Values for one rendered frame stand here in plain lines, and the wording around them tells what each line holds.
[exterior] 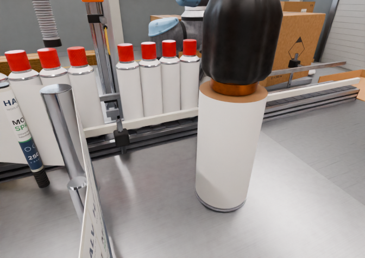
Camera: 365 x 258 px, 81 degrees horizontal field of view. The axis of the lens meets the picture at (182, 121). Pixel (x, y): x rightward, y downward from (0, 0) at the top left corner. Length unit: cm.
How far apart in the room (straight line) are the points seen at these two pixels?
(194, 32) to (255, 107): 67
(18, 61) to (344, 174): 71
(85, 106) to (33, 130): 14
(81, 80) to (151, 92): 15
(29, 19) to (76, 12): 95
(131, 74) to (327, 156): 52
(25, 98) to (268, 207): 40
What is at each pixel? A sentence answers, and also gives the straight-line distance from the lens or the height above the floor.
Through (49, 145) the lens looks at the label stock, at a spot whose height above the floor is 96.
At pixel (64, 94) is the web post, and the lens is 32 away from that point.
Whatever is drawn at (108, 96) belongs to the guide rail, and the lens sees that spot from 57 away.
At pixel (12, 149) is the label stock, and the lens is 47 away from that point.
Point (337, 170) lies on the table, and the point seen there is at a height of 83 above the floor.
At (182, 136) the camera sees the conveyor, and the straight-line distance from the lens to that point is 59.
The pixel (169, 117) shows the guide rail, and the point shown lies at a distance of 55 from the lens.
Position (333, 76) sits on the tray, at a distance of 124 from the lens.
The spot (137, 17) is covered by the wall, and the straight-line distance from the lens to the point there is 600.
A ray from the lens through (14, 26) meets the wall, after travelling 603.
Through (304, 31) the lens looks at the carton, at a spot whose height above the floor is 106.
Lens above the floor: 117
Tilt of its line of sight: 29 degrees down
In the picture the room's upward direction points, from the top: straight up
